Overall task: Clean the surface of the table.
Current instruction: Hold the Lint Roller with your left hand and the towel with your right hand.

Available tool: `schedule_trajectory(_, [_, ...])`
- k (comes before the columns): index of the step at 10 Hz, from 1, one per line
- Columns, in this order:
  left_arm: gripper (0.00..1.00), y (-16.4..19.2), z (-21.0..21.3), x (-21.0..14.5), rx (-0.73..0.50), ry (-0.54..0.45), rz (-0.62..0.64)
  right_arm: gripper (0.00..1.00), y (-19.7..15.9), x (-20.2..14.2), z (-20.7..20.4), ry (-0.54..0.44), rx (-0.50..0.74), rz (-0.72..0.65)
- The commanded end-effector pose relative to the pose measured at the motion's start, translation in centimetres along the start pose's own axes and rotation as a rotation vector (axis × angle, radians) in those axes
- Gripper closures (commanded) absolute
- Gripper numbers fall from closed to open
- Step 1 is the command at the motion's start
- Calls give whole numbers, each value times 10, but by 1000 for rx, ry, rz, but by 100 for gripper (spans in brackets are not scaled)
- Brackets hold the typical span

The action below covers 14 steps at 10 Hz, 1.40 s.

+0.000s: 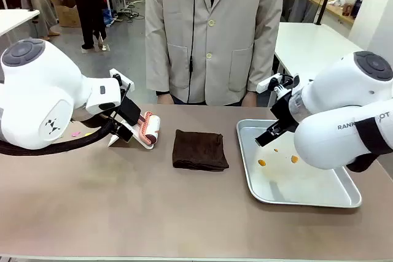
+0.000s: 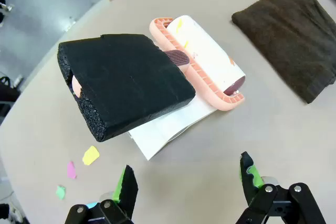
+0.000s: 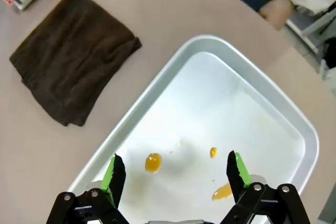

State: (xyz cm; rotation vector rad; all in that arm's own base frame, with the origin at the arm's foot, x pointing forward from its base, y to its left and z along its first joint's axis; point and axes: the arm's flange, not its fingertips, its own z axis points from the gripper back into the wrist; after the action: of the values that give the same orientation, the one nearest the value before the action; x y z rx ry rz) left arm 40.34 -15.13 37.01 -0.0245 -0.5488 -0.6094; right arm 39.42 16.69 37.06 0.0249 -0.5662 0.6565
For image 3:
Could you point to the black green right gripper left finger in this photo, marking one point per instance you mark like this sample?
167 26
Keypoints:
115 182

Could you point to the elongated orange sauce blob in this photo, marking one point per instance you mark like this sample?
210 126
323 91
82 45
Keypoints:
222 192

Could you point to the dark brown cloth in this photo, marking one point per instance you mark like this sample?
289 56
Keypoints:
73 56

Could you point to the large round orange sauce blob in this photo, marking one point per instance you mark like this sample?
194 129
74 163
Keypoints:
153 162

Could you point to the small orange sauce blob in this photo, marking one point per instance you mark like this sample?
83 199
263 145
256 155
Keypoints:
213 152

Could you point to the silver metal tray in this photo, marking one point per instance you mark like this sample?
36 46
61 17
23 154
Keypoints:
210 98

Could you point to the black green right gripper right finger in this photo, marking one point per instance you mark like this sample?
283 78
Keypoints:
237 176

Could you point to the person's left hand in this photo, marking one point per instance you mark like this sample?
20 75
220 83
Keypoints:
277 11

